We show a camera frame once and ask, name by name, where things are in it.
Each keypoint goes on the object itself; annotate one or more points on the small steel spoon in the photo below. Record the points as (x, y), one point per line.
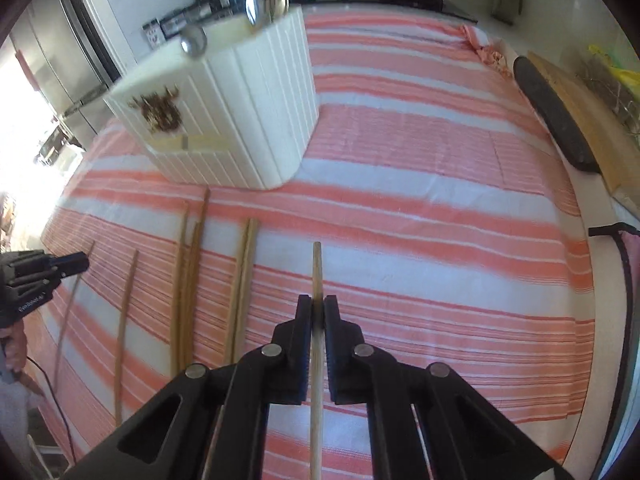
(193, 40)

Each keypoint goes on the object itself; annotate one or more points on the pink cutting board black rim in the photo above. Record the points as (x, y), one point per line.
(616, 351)

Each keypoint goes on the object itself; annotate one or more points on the wire basket with yellow bag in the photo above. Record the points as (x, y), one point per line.
(613, 84)

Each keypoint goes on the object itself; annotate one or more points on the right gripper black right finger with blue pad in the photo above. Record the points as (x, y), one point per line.
(360, 373)

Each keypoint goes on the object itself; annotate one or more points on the dark glass bottle jug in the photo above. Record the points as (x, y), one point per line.
(506, 11)

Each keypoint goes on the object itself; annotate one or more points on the white spice shaker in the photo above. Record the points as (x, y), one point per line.
(154, 34)

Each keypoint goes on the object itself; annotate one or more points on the stainless steel refrigerator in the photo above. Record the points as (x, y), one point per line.
(61, 52)

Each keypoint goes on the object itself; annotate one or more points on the pink striped tablecloth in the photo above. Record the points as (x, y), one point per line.
(449, 228)

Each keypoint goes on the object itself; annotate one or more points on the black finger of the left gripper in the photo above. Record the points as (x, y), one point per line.
(70, 265)

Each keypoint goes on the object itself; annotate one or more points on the cream plastic utensil holder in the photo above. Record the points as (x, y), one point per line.
(241, 115)

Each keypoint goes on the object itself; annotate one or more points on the large steel spoon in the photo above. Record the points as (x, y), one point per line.
(261, 13)

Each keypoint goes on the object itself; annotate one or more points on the black knife sharpener stone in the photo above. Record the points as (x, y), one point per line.
(555, 115)

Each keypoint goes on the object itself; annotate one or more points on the person's left hand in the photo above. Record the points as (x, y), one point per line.
(14, 349)

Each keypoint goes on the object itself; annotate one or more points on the wooden cutting board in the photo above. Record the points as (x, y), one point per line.
(610, 143)

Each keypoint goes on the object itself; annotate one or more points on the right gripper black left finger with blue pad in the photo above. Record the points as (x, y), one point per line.
(243, 393)

